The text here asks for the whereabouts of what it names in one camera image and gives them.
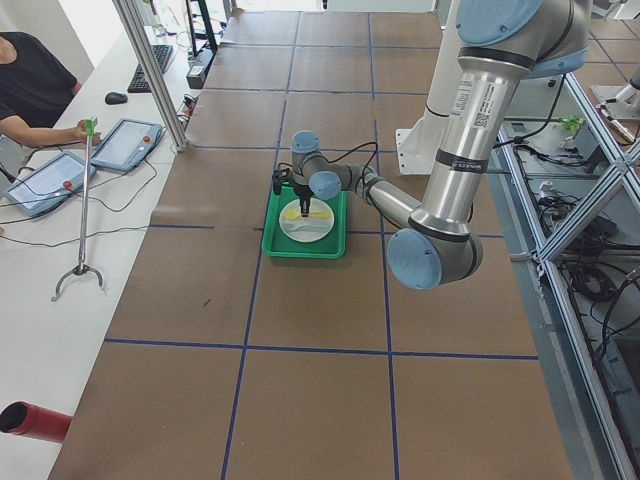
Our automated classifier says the black computer mouse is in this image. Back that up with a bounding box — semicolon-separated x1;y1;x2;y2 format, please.
104;92;128;105

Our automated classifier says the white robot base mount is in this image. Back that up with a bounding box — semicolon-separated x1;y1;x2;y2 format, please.
396;112;439;175

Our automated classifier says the red cylinder tube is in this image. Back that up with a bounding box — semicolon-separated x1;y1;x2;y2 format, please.
1;401;73;444

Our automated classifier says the person's hand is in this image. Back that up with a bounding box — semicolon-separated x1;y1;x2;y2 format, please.
73;121;101;146

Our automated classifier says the metal reacher grabber tool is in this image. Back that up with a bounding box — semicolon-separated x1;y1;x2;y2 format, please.
51;117;104;302

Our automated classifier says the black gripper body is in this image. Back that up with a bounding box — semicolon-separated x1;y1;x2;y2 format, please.
293;183;311;201

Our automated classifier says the black keyboard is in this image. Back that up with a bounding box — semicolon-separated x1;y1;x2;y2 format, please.
126;44;175;94

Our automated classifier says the white round plate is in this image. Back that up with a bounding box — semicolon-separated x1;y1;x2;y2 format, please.
278;198;335;243

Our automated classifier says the person in black shirt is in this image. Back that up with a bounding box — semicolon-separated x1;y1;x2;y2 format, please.
1;32;82;148

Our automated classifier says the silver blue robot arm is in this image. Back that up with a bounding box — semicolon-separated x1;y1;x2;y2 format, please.
291;1;592;290

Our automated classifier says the yellow plastic spoon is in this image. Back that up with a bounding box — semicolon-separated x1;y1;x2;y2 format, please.
281;210;333;221

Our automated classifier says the far teach pendant tablet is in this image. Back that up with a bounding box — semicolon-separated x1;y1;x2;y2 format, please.
91;118;163;172

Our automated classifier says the aluminium frame post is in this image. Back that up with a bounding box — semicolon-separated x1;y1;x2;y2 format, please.
112;0;188;152

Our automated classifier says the aluminium frame rail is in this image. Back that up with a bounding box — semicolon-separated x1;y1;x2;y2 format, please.
492;75;639;479

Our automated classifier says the white plastic utensil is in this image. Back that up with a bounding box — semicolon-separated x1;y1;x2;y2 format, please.
288;223;332;234

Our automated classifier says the near teach pendant tablet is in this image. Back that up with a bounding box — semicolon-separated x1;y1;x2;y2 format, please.
3;151;85;218

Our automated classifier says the green plastic tray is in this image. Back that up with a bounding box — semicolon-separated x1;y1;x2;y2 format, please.
262;186;348;259

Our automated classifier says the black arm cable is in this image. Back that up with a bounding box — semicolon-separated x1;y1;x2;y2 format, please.
325;141;379;166

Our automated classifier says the teach pendant tablet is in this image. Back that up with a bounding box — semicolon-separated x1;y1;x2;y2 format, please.
91;118;163;172
3;151;85;218

